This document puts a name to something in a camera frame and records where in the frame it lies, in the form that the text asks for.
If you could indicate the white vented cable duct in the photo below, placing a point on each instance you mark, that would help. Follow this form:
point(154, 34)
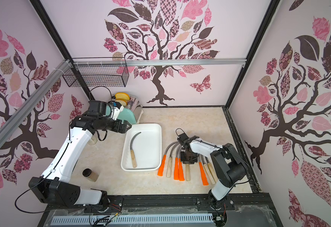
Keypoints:
point(93, 220)

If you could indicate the aluminium rail left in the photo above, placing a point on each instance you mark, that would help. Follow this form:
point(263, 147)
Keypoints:
point(18, 117)

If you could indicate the aluminium rail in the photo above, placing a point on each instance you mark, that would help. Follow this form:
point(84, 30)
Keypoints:
point(18, 117)
point(165, 62)

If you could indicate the yellow bread slice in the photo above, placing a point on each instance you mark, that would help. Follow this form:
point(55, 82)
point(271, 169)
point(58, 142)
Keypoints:
point(122, 96)
point(124, 103)

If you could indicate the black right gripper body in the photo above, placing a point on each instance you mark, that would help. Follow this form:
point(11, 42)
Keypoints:
point(188, 154)

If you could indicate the small glass spice jar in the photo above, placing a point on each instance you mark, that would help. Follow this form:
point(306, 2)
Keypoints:
point(90, 174)

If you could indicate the black base frame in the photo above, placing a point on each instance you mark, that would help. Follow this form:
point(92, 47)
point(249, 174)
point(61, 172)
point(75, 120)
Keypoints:
point(236, 210)

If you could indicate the black wire basket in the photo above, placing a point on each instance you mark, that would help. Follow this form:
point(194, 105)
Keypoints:
point(93, 72)

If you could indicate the mint green toaster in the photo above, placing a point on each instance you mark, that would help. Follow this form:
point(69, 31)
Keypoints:
point(132, 112)

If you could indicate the orange handle sickle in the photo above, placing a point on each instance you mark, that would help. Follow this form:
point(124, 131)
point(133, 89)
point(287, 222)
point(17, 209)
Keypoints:
point(202, 173)
point(176, 169)
point(161, 168)
point(180, 168)

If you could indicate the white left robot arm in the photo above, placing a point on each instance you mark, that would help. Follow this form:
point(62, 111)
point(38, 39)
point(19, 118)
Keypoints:
point(53, 186)

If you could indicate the white plastic storage tray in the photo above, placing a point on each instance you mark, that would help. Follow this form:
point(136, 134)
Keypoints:
point(147, 148)

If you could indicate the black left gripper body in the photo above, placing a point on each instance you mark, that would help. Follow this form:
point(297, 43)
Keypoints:
point(109, 124)

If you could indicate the orange handle sickle leftmost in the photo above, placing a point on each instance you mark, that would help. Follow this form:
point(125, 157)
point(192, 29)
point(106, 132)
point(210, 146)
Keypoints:
point(161, 168)

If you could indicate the yellow bread slice back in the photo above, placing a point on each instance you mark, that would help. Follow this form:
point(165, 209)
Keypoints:
point(122, 96)

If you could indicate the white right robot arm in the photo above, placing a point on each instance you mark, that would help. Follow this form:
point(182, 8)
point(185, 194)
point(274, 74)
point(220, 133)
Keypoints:
point(229, 167)

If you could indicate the yellow bread slice front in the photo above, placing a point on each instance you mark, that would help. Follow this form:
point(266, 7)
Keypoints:
point(124, 103)

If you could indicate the aluminium rail back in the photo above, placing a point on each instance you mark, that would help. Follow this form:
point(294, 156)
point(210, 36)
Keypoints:
point(165, 62)

